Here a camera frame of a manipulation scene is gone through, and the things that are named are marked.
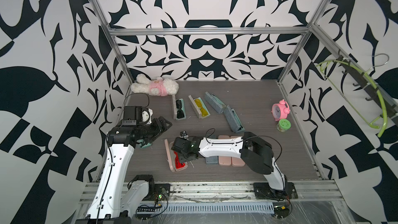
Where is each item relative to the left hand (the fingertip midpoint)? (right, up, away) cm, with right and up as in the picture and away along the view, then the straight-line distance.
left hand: (165, 125), depth 73 cm
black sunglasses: (+4, +2, +27) cm, 27 cm away
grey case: (+26, +10, +26) cm, 38 cm away
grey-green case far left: (-13, -14, +14) cm, 24 cm away
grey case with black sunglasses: (+1, +6, +23) cm, 23 cm away
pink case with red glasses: (+2, -19, +11) cm, 23 cm away
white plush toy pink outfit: (-10, +20, +32) cm, 39 cm away
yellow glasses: (+19, +4, +29) cm, 35 cm away
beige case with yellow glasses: (+15, +5, +23) cm, 28 cm away
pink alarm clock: (+64, +5, +21) cm, 68 cm away
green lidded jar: (+65, -3, +19) cm, 68 cm away
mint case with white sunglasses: (+23, -19, +8) cm, 31 cm away
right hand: (+6, -18, +12) cm, 22 cm away
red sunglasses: (+5, -22, +8) cm, 24 cm away
